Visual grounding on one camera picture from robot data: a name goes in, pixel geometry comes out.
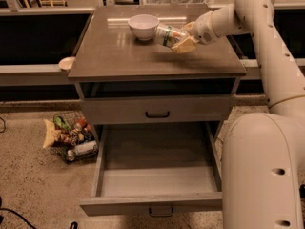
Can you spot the small round white dish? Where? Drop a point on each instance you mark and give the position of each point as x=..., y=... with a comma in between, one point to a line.
x=66, y=63

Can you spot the black upper drawer handle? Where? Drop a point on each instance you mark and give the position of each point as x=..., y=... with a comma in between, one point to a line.
x=160, y=115

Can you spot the red capped bottle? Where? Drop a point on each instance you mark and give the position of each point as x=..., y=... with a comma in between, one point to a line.
x=80, y=124

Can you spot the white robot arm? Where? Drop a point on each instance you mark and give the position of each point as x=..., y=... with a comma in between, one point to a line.
x=262, y=153

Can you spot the closed grey upper drawer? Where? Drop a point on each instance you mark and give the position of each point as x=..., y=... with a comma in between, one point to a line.
x=128, y=110

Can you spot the yellow chip bag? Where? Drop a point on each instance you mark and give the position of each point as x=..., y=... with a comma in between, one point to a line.
x=51, y=134

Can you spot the grey drawer cabinet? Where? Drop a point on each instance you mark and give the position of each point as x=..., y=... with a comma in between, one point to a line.
x=112, y=63

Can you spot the clear plastic bottle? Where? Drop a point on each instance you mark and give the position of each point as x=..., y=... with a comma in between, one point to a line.
x=85, y=148

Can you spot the open grey middle drawer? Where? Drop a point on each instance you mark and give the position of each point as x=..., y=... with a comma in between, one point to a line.
x=162, y=164

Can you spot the black drawer handle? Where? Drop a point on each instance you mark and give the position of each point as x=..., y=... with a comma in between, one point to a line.
x=161, y=211
x=160, y=115

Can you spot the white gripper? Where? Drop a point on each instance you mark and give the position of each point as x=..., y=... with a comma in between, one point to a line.
x=202, y=28

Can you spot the white ceramic bowl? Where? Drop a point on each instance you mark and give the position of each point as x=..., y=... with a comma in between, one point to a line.
x=143, y=26

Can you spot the black middle drawer handle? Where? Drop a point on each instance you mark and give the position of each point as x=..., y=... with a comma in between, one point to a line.
x=161, y=211

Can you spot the silver green 7up can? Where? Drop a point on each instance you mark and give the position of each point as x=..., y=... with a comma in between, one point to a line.
x=168, y=36

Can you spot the black wire basket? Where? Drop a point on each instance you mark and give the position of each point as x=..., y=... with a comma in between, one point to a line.
x=76, y=141

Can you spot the green snack bag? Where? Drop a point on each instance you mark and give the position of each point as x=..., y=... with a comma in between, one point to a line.
x=60, y=122

